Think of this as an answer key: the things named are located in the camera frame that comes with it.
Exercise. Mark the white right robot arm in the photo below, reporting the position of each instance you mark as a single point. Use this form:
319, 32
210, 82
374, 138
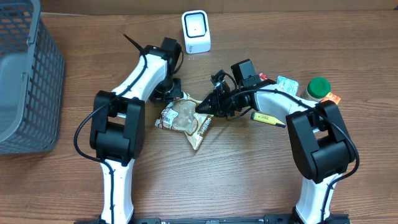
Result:
321, 146

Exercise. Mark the red snack bar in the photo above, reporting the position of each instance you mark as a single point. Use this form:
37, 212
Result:
263, 77

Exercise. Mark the beige snack bag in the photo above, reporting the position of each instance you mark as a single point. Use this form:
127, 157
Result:
180, 115

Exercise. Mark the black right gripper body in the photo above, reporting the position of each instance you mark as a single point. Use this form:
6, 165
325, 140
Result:
229, 101

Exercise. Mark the yellow black tube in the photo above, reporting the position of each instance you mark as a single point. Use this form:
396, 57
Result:
265, 118

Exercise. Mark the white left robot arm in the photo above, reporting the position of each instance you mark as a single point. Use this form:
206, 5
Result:
113, 133

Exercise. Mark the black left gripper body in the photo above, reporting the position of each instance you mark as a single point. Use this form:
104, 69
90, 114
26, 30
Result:
165, 88

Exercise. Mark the green lid jar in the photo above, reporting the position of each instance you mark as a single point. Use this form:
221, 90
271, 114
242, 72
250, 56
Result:
316, 90

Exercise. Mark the orange white small packet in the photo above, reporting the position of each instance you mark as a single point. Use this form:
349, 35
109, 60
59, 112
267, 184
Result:
332, 97

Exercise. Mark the grey plastic mesh basket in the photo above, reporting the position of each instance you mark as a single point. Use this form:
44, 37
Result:
32, 80

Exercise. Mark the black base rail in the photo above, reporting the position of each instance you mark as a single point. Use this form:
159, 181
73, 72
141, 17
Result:
217, 220

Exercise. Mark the white barcode scanner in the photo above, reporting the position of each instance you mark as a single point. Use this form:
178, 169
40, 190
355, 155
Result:
196, 31

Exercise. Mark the teal white snack packet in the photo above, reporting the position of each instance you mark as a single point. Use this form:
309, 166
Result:
288, 85

